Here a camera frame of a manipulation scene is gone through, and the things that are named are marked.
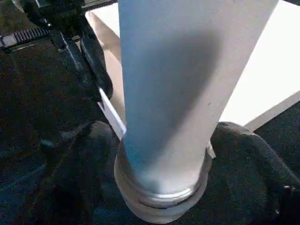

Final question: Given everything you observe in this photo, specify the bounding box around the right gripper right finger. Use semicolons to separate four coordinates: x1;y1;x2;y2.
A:
206;122;300;225

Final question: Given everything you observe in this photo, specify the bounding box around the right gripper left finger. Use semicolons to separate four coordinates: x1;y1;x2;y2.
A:
28;121;123;225

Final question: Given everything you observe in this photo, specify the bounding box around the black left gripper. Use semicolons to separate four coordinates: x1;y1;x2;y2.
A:
0;0;118;103

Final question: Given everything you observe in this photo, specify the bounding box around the white plastic table leg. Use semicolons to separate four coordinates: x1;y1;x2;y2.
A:
115;0;279;207

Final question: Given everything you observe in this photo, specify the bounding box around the white plastic table top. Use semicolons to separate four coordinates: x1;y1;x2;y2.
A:
84;0;300;225

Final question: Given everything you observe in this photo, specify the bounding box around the black mat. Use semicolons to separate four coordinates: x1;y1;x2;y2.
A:
0;0;300;225

